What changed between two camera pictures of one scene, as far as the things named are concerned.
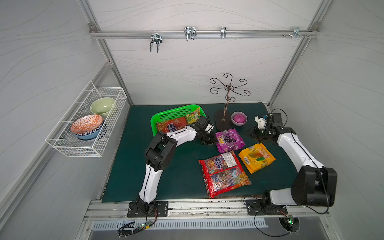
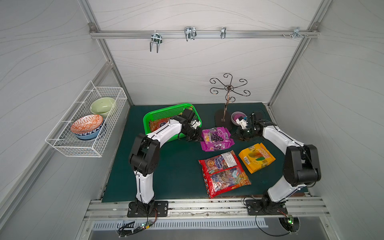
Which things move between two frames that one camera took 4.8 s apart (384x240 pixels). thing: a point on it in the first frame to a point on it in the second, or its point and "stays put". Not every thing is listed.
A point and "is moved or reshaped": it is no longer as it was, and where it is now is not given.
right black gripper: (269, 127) to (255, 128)
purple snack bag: (228, 140) is moved or reshaped
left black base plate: (160, 209) stays put
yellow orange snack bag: (256, 157) stays put
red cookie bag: (169, 125) is moved or reshaped
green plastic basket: (176, 113) is moved or reshaped
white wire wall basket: (86, 128) stays put
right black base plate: (255, 207) stays put
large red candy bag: (222, 173) stays put
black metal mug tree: (223, 118) stays put
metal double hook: (156, 38) stays put
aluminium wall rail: (203, 33) stays put
